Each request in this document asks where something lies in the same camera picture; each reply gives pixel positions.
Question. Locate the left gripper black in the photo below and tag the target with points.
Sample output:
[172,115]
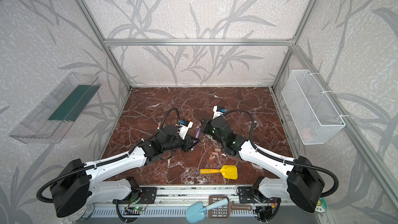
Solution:
[186,142]

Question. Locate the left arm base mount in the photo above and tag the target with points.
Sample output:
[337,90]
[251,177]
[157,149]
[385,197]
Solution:
[142,195]

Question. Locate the light blue toy shovel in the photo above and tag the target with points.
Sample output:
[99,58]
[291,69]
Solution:
[196,212]

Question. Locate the clear plastic wall shelf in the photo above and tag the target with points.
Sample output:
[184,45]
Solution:
[49,122]

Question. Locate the aluminium front rail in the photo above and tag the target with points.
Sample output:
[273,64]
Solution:
[173,201]

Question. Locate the metal tin can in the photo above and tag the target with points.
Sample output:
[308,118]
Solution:
[83,214]

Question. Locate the brown toy rake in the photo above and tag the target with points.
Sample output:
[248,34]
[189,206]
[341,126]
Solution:
[226,210]

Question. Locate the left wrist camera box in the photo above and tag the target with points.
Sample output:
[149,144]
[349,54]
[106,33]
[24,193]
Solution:
[183,127]

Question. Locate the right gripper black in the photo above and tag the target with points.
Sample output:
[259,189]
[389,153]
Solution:
[210,125]

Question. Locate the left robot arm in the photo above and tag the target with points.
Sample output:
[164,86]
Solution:
[81,184]

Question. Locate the small circuit board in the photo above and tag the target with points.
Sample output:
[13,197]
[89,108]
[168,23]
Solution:
[133,211]

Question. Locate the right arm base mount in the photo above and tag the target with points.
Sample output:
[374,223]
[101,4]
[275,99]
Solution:
[247,195]

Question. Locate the tape roll green label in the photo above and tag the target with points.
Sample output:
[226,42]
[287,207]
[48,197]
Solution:
[321,206]

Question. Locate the white wire basket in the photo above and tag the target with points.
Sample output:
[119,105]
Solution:
[314,115]

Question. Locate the yellow toy shovel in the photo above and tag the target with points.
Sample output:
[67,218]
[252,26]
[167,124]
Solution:
[227,171]

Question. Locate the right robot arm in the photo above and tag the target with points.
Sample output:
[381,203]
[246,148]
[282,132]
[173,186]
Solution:
[298,180]

